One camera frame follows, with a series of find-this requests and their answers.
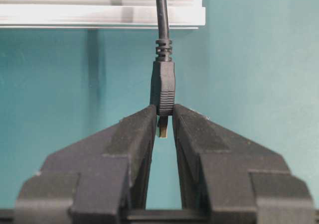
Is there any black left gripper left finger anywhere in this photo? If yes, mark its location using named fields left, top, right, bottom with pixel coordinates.
left=14, top=105, right=157, bottom=224

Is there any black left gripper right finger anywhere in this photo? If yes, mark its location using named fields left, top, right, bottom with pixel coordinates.
left=172, top=105, right=314, bottom=224

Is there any black USB cable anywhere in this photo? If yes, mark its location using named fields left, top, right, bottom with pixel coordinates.
left=149, top=0, right=175, bottom=138

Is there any silver aluminium extrusion frame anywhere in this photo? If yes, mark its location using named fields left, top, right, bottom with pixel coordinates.
left=0, top=0, right=206, bottom=30

